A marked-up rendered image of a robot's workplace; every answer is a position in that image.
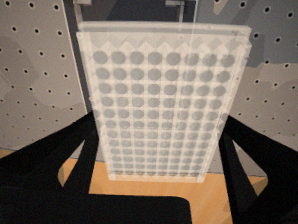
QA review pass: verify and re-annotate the grey flat base plate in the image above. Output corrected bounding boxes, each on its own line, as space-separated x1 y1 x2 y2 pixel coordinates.
0 0 298 151

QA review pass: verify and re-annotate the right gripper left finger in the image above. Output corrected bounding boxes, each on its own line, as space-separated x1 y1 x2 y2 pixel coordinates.
0 110 99 193

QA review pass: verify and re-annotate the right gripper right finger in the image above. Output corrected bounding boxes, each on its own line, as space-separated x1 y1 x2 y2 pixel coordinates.
218 115 298 224

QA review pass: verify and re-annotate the white well plate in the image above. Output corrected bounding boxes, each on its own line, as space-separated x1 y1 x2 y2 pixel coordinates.
76 21 252 183

